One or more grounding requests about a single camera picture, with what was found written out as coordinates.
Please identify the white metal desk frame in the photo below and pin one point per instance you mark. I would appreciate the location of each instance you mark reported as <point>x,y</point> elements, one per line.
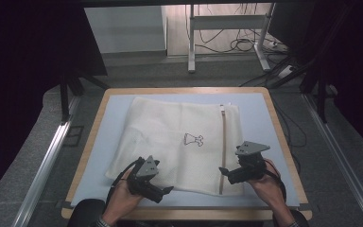
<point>227,22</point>

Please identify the aluminium rail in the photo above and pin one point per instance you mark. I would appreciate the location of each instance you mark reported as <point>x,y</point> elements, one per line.
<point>343,160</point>
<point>44,170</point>

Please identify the white power strip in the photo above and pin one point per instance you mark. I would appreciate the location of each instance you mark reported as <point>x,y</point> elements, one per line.
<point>285,72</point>

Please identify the white cabinet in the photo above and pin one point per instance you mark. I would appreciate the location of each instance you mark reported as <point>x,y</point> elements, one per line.
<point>124,30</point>

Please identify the white mesh laundry bag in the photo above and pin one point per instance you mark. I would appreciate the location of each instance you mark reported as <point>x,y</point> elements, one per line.
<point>170,142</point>

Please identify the dark floor grille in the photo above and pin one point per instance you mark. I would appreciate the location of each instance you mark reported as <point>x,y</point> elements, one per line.
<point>74,135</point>

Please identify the wooden table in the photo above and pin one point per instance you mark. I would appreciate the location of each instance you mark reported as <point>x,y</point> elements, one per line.
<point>201,214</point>

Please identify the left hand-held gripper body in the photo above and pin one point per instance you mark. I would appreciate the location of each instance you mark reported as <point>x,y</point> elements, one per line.
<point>146,171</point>

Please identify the dark curtain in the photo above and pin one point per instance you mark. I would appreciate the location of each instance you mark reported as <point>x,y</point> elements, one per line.
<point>19,78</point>
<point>362,78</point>

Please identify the person's right hand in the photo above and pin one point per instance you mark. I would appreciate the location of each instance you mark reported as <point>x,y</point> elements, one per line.
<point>269,187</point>

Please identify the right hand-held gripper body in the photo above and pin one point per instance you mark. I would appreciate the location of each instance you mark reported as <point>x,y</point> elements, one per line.
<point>249,164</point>

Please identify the light blue table mat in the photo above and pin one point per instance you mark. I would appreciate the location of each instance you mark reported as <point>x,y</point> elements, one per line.
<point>258,119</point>

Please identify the person's dark clothing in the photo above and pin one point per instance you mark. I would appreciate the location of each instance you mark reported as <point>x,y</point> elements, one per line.
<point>85,213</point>

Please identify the black metal stand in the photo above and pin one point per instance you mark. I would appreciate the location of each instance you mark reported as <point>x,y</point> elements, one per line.
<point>321,94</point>
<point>64,101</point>

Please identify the person's left hand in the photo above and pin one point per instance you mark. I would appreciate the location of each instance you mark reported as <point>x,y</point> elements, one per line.
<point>121,197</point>

